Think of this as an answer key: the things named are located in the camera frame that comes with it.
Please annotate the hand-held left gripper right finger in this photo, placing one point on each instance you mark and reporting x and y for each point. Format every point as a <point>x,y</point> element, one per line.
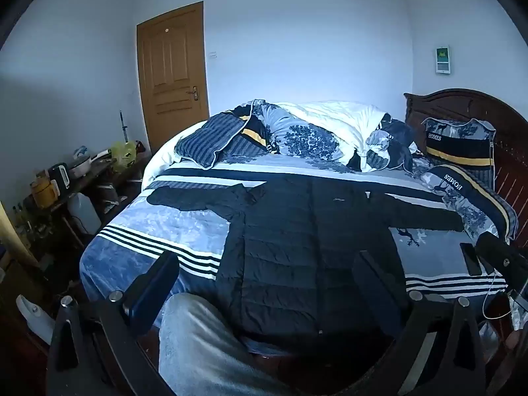
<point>371,284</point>

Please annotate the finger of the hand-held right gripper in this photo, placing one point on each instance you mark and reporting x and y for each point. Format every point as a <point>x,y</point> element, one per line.
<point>501,255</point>

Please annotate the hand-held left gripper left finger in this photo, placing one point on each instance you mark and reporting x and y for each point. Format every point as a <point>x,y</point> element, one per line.
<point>150,293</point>

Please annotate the black down jacket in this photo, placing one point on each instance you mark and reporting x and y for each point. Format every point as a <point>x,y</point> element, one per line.
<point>309,235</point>

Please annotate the black smartphone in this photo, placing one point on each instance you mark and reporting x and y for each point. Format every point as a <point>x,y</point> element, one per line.
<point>470,259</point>

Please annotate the blue striped bed sheet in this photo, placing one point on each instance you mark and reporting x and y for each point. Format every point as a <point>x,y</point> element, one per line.
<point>165,227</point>

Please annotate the lettered pillow with yellow stripe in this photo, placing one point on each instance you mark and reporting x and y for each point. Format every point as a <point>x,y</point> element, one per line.
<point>453,148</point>
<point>474,189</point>

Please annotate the person's leg in jeans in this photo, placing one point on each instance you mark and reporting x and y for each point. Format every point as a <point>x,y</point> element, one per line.
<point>198,350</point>

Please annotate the clear plastic jug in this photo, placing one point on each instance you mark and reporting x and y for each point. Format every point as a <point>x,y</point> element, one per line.
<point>84,214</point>

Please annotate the white plastic object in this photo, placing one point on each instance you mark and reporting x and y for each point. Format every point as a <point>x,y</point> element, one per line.
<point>35,317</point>

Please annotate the white mattress cover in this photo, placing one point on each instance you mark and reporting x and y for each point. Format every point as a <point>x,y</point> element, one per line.
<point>165,161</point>

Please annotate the dark wooden side table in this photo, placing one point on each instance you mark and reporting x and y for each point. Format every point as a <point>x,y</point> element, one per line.
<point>88,175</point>

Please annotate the yellow-green plastic bag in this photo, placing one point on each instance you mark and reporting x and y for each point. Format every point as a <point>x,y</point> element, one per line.
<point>123,154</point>

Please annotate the white cooking pot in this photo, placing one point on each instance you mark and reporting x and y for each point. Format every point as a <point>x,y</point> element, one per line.
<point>82,167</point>

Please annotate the yellow pot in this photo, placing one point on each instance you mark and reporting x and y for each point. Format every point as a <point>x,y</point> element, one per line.
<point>43,194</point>

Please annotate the black kitchen appliance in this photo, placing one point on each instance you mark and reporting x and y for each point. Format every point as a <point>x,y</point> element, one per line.
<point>57,177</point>

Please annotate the dark wooden headboard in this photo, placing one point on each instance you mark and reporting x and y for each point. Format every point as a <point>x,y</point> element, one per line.
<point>453,103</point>

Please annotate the blue striped pillow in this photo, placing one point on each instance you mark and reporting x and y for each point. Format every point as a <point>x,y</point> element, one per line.
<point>206,140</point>

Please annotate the blue floral duvet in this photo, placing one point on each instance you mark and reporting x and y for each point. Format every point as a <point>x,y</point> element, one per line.
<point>313,132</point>

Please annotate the thin dark pole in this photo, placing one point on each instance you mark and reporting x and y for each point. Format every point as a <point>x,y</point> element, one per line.
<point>123,128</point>

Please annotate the brown wooden door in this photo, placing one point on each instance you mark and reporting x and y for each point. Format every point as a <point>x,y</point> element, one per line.
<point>173,70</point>

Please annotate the green and white wall panel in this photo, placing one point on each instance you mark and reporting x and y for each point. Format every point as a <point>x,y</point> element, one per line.
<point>442,60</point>

